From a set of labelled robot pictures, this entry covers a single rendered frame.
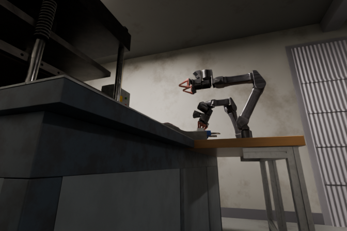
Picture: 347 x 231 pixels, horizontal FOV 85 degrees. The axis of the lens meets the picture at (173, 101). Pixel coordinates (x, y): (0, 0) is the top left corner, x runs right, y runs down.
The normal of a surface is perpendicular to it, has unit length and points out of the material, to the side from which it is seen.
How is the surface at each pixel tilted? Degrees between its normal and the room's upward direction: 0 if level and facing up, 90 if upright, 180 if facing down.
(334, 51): 90
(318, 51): 90
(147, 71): 90
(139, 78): 90
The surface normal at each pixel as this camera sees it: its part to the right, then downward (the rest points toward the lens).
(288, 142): -0.31, -0.30
